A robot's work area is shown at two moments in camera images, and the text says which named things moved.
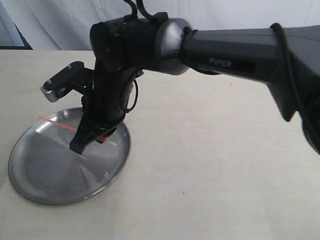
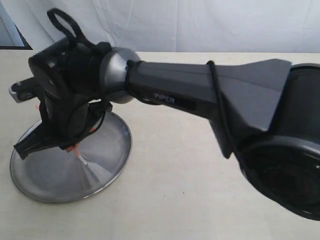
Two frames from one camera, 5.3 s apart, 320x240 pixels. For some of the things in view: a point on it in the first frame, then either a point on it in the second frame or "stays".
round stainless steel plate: x=43 y=167 stays
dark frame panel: x=11 y=38 stays
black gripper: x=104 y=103 → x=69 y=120
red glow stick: x=101 y=139 → x=76 y=149
